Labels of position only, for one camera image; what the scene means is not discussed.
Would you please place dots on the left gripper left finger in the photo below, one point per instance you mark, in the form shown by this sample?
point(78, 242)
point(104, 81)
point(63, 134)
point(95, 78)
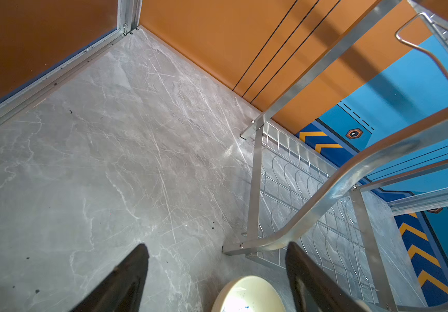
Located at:
point(122, 289)

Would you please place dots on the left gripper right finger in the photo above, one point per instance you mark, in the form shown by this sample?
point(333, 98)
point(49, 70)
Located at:
point(312, 289)

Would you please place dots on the cream white bowl top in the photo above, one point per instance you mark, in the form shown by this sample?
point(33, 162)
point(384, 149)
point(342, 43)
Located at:
point(248, 293)

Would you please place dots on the stainless steel dish rack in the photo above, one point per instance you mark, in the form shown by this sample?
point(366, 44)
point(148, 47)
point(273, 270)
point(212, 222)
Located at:
point(419, 135)

